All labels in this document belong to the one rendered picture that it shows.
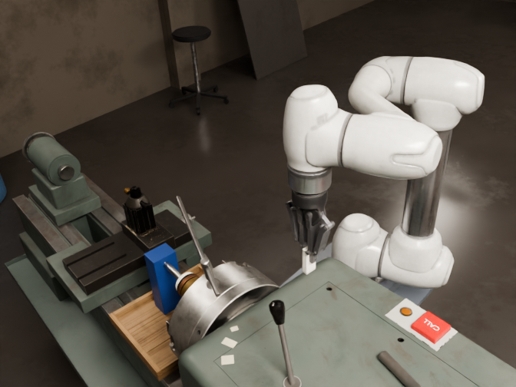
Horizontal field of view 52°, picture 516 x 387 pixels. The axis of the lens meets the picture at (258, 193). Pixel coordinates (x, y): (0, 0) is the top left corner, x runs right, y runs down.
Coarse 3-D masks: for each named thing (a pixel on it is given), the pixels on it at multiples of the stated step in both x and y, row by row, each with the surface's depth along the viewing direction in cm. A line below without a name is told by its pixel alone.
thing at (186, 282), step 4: (184, 276) 151; (188, 276) 151; (192, 276) 151; (196, 276) 152; (180, 280) 151; (184, 280) 150; (188, 280) 150; (192, 280) 149; (196, 280) 149; (180, 284) 150; (184, 284) 150; (188, 284) 148; (180, 288) 150; (184, 288) 148; (188, 288) 148; (180, 292) 150; (184, 292) 148
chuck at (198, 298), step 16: (224, 272) 135; (240, 272) 135; (256, 272) 139; (192, 288) 132; (224, 288) 130; (192, 304) 130; (208, 304) 128; (176, 320) 132; (192, 320) 128; (176, 336) 132; (176, 352) 135
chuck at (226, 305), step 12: (240, 288) 129; (252, 288) 130; (264, 288) 133; (276, 288) 137; (216, 300) 128; (228, 300) 127; (240, 300) 129; (252, 300) 132; (216, 312) 126; (228, 312) 127; (204, 324) 126; (216, 324) 126; (192, 336) 127; (204, 336) 125
